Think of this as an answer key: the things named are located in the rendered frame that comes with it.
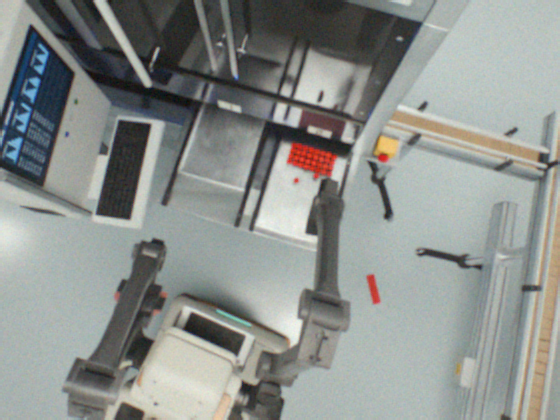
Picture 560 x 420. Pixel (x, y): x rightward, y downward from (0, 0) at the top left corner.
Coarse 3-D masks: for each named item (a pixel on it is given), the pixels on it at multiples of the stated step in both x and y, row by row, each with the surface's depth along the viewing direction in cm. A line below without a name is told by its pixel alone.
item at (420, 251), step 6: (420, 246) 261; (420, 252) 258; (426, 252) 253; (432, 252) 252; (438, 252) 251; (444, 252) 250; (438, 258) 251; (444, 258) 250; (450, 258) 248; (456, 258) 248; (462, 258) 247; (462, 264) 246; (480, 264) 248
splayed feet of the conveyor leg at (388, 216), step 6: (372, 162) 260; (372, 168) 260; (378, 168) 260; (372, 174) 258; (372, 180) 259; (384, 180) 257; (378, 186) 258; (384, 186) 257; (384, 192) 256; (384, 198) 257; (384, 204) 258; (390, 204) 258; (390, 210) 258; (384, 216) 264; (390, 216) 258
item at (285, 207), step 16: (288, 144) 182; (336, 160) 181; (272, 176) 178; (288, 176) 179; (304, 176) 179; (336, 176) 179; (272, 192) 177; (288, 192) 177; (304, 192) 177; (272, 208) 175; (288, 208) 175; (304, 208) 176; (256, 224) 171; (272, 224) 174; (288, 224) 174; (304, 224) 174
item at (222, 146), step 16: (208, 112) 184; (224, 112) 184; (192, 128) 179; (208, 128) 182; (224, 128) 183; (240, 128) 183; (256, 128) 183; (192, 144) 180; (208, 144) 181; (224, 144) 181; (240, 144) 181; (256, 144) 181; (192, 160) 179; (208, 160) 179; (224, 160) 179; (240, 160) 179; (192, 176) 177; (208, 176) 177; (224, 176) 178; (240, 176) 178
